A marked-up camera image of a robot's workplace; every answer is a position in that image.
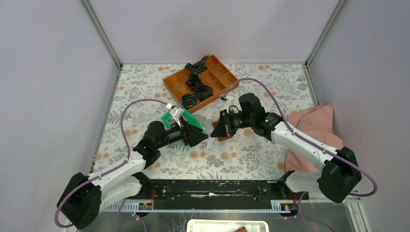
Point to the pink crumpled cloth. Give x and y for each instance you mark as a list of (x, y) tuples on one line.
[(316, 122)]

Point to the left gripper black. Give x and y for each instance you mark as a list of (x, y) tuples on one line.
[(190, 136)]

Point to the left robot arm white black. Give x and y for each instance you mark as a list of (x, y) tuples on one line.
[(85, 196)]

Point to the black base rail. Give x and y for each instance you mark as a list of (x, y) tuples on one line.
[(217, 194)]

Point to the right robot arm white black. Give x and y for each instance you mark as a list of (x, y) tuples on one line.
[(336, 174)]

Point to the green plastic card box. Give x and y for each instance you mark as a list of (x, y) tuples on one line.
[(174, 120)]

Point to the brown leather card holder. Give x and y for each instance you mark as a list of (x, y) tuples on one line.
[(220, 130)]

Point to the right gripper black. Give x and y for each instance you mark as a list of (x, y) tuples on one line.
[(225, 128)]

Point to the black items in tray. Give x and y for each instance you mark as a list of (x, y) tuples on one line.
[(194, 83)]

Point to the orange wooden compartment tray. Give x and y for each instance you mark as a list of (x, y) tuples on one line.
[(218, 77)]

